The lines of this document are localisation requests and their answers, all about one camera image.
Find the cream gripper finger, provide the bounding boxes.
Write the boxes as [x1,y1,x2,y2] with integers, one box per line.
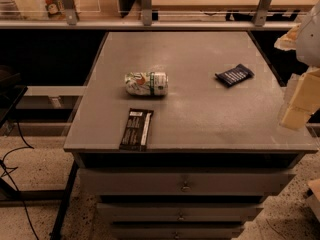
[274,25,300,51]
[279,67,320,130]

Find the green white 7up can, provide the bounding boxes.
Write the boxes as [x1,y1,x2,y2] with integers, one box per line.
[124,72,168,96]

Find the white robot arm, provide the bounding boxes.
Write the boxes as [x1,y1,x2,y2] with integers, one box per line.
[274,1,320,130]

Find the dark blue snack packet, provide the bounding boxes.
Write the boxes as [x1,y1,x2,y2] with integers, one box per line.
[215,64,255,88]

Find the cardboard box at right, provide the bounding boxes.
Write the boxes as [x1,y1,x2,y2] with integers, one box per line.
[306,179,320,222]

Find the grey drawer cabinet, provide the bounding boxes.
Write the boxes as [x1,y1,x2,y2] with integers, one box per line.
[65,32,316,231]

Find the black chocolate bar wrapper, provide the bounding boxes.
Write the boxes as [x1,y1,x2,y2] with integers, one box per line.
[119,108,154,152]

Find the black desk at left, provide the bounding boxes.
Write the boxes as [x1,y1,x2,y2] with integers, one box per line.
[0,65,27,127]

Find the grey shelf rail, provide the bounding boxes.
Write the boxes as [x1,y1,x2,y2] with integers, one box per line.
[0,0,320,31]

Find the middle drawer with handle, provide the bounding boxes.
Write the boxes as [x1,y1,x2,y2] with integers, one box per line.
[97,203,263,223]

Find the drawer with handle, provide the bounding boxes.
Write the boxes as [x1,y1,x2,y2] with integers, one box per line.
[111,224,244,240]
[79,168,294,196]
[97,203,263,223]

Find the bottom drawer with handle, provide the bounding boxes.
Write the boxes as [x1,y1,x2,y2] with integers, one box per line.
[111,224,244,240]

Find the top drawer with handle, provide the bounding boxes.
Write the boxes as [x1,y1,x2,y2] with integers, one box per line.
[79,168,294,196]

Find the black cable on floor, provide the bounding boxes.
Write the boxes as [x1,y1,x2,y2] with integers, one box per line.
[0,120,41,240]

